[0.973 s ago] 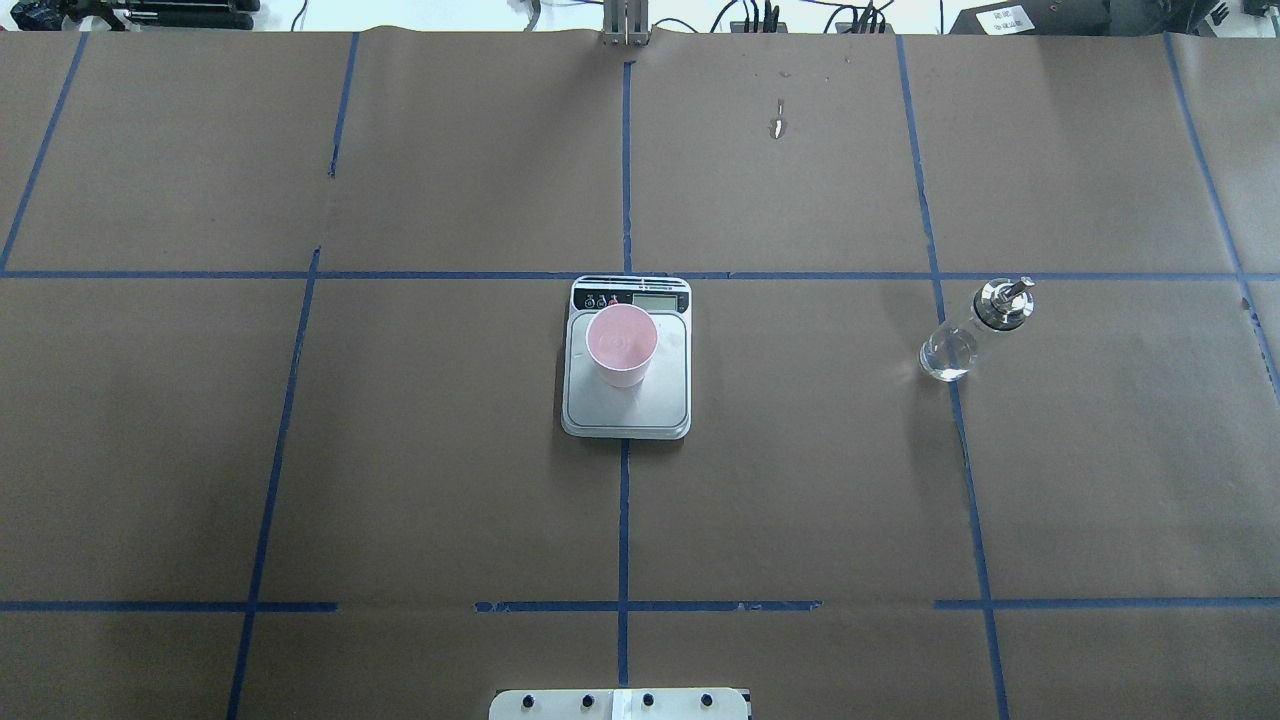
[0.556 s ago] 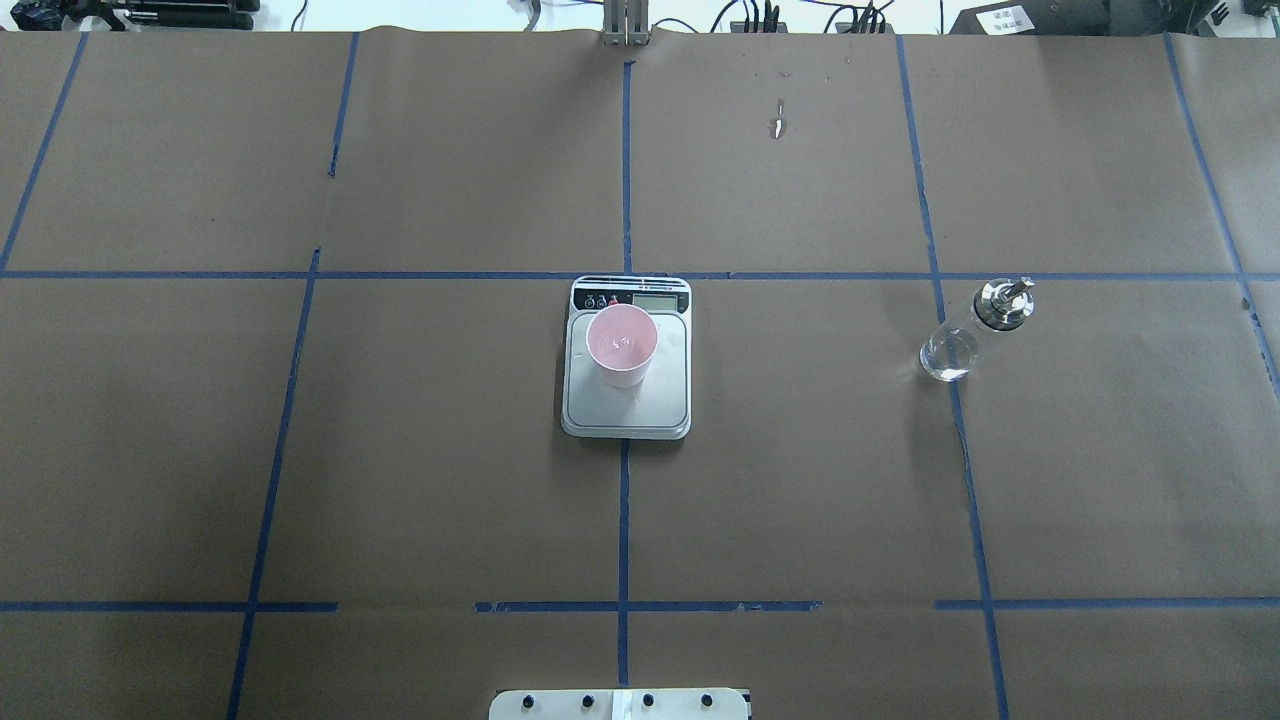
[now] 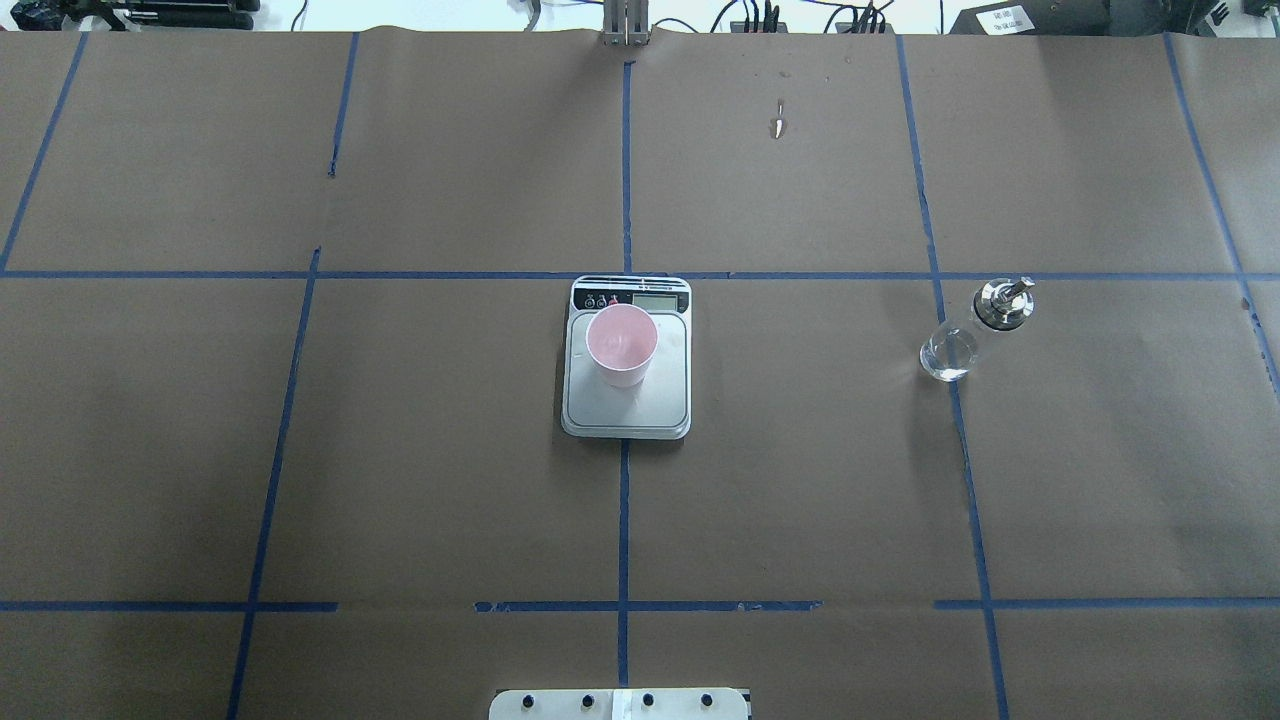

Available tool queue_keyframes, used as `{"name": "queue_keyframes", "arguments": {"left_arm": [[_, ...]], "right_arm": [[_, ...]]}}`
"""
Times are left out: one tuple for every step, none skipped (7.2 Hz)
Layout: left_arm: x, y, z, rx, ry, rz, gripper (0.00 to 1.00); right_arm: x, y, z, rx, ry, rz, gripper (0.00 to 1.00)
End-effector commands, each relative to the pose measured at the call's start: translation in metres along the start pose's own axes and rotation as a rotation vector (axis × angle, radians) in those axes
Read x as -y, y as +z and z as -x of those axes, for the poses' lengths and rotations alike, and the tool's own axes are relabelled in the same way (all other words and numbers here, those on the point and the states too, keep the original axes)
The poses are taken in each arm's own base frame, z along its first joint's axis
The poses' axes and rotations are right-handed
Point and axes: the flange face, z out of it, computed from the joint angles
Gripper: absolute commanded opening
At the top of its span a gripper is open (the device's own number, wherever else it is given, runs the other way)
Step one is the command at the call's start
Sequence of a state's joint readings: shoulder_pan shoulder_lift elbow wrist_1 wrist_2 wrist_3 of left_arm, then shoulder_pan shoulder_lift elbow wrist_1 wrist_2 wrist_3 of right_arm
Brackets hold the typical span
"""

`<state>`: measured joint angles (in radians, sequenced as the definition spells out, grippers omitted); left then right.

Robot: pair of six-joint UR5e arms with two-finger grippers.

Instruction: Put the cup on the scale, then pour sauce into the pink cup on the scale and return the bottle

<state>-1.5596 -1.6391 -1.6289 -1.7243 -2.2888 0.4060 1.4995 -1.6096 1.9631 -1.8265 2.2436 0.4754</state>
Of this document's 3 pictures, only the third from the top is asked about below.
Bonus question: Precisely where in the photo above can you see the glass sauce dispenser bottle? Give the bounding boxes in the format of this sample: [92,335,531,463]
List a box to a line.
[919,275,1036,383]

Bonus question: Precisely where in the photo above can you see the digital kitchen scale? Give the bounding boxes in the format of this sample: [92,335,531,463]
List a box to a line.
[561,275,692,441]

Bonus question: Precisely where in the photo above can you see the blue tape grid lines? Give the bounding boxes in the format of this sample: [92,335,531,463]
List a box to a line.
[3,27,1277,719]

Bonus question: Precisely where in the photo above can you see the black box with label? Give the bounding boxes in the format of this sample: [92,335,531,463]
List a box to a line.
[945,1,1190,37]

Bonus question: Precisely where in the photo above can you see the aluminium frame post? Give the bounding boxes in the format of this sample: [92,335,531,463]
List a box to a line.
[600,0,652,47]

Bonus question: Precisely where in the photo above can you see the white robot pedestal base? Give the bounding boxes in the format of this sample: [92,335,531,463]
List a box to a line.
[488,685,753,719]

